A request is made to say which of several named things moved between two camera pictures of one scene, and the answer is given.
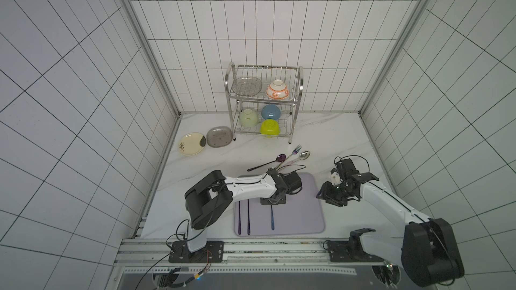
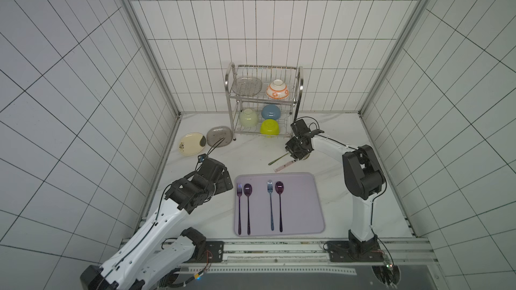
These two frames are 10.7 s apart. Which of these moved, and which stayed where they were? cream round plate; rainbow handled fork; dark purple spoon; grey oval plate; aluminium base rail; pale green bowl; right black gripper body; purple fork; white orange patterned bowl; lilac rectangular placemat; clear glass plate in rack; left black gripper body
Moved: right black gripper body; left black gripper body; rainbow handled fork; dark purple spoon
Stayed: clear glass plate in rack; lilac rectangular placemat; white orange patterned bowl; cream round plate; pale green bowl; purple fork; grey oval plate; aluminium base rail
